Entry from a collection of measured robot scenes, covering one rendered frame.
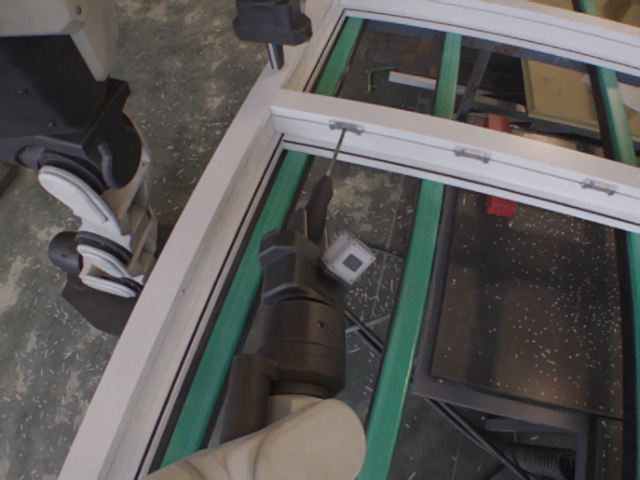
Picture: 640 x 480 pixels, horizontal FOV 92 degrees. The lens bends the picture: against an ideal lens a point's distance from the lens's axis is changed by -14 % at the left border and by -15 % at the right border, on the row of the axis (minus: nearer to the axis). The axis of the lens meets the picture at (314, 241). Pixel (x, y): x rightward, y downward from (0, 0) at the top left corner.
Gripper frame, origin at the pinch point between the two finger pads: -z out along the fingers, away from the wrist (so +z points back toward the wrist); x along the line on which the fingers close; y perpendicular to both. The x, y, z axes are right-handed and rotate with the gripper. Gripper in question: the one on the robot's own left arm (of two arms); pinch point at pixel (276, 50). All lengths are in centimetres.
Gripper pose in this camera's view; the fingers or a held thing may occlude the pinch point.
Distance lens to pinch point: 63.0
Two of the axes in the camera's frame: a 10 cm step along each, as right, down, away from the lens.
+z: -0.5, -4.5, -8.9
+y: 2.9, -8.6, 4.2
